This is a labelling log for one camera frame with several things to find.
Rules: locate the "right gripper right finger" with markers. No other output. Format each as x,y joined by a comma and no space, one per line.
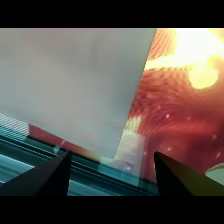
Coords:
181,178

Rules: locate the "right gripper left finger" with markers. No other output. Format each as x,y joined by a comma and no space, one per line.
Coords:
43,178

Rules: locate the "peach shirt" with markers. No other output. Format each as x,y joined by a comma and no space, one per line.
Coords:
73,86

